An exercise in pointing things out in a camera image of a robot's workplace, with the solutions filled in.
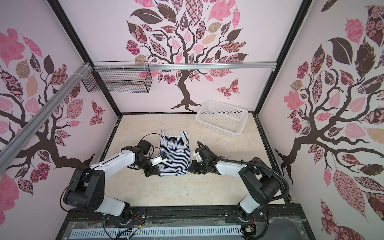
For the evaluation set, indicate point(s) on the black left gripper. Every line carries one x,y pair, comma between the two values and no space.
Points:
152,171

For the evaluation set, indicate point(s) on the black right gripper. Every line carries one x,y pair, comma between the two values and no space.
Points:
194,169

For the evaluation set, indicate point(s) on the blue white striped tank top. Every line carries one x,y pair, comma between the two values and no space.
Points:
177,149

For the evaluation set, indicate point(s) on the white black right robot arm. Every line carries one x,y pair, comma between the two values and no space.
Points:
264,185

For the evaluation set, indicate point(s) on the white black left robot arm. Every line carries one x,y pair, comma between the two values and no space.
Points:
86,190

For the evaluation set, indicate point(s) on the white plastic laundry basket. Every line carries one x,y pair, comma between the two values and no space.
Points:
222,118

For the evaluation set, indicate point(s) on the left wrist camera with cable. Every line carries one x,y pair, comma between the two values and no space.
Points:
147,161

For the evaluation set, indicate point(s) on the white slotted cable duct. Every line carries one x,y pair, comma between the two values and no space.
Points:
155,232

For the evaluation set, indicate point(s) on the black wire mesh basket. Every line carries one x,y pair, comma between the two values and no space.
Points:
119,77

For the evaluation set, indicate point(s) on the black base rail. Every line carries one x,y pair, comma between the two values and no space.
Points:
228,213

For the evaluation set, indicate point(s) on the silver aluminium back rail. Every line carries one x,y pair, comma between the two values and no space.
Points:
198,66

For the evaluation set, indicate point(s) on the silver aluminium rail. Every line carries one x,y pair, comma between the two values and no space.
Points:
198,66
12,149

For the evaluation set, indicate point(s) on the black metal frame post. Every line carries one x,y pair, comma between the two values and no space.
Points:
69,29

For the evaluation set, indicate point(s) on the silver aluminium left rail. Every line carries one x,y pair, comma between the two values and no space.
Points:
12,149

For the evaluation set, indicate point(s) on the black right frame post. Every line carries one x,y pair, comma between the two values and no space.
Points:
296,26

